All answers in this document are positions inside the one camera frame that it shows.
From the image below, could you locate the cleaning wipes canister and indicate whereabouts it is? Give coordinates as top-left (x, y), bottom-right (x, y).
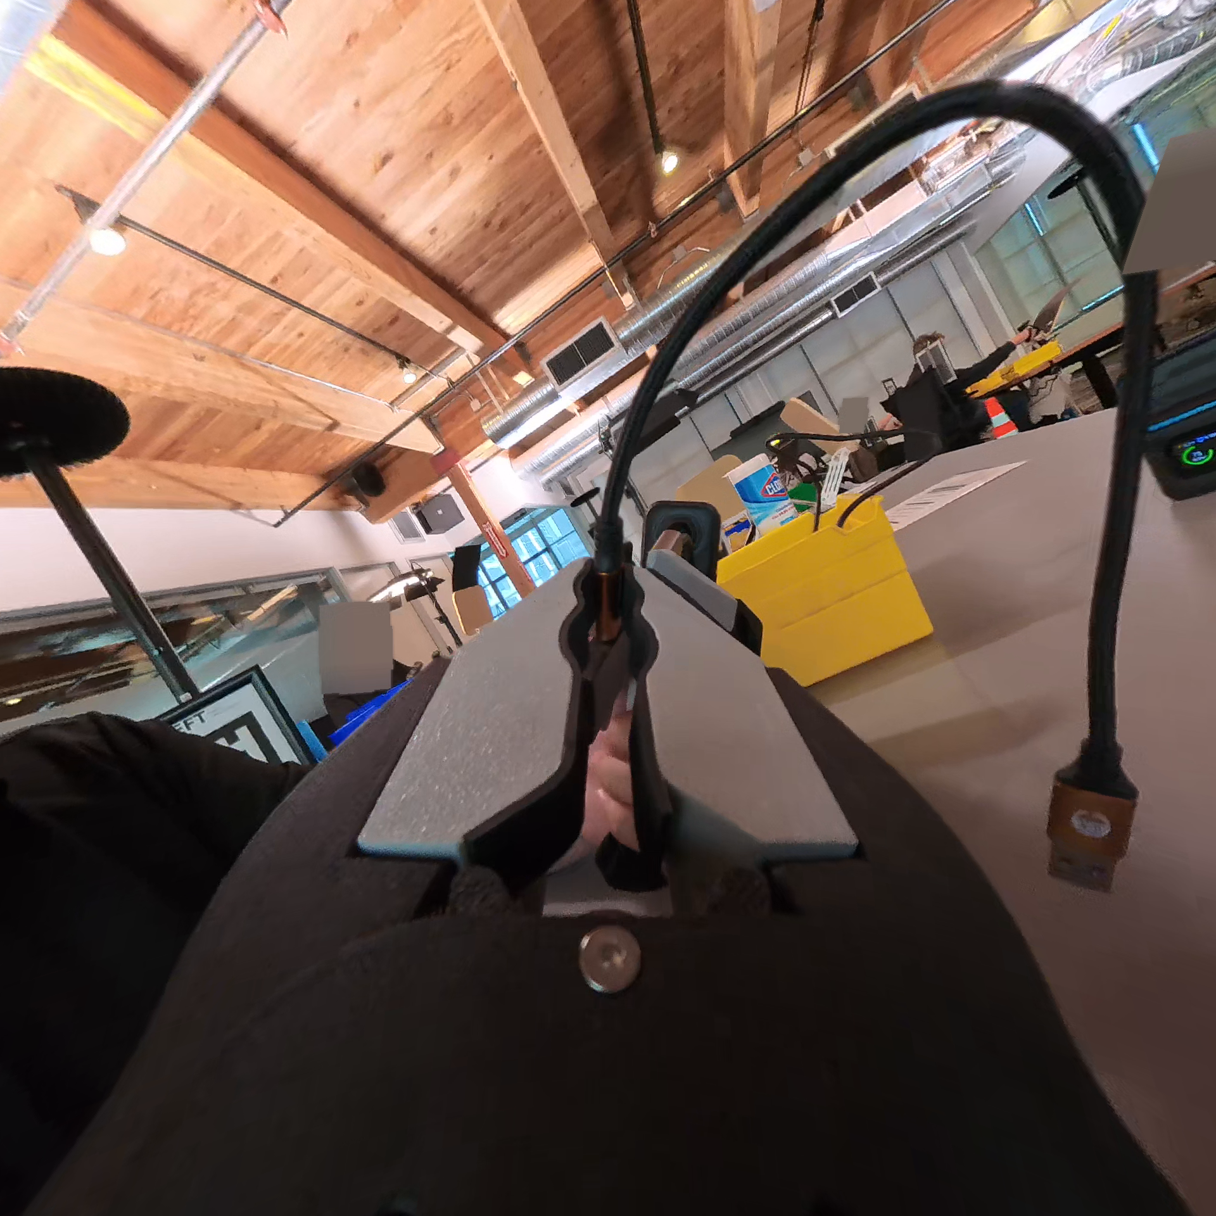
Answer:
top-left (731, 453), bottom-right (799, 533)

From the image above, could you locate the silver air duct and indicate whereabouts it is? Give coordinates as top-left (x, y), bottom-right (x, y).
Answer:
top-left (479, 212), bottom-right (980, 476)

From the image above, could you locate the blue plastic bin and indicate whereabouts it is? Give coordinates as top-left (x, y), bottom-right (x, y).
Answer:
top-left (327, 678), bottom-right (417, 752)

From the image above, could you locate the dark battery charging case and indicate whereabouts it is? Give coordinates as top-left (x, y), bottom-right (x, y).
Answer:
top-left (1144, 331), bottom-right (1216, 501)

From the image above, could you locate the white paper sheet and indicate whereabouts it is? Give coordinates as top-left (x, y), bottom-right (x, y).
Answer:
top-left (883, 459), bottom-right (1027, 528)

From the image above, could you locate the black cable with gold plug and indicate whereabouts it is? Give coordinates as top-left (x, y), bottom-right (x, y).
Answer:
top-left (590, 79), bottom-right (1163, 894)

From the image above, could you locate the yellow plastic bin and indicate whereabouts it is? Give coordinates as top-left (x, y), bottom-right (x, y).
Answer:
top-left (717, 493), bottom-right (935, 687)

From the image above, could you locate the black floor lamp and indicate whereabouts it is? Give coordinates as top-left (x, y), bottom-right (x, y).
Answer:
top-left (0, 364), bottom-right (203, 702)

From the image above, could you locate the small yellow bin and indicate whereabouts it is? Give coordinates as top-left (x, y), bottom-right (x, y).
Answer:
top-left (969, 341), bottom-right (1065, 395)

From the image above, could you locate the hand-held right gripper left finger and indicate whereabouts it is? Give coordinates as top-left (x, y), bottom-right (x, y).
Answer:
top-left (357, 554), bottom-right (590, 891)

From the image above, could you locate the black studio light stand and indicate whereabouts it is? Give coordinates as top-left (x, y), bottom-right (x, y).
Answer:
top-left (370, 559), bottom-right (457, 657)

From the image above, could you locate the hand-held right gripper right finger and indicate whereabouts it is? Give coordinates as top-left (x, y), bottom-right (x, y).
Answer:
top-left (630, 558), bottom-right (861, 862)

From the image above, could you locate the black and white tag board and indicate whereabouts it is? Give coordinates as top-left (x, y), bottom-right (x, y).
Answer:
top-left (156, 664), bottom-right (317, 766)

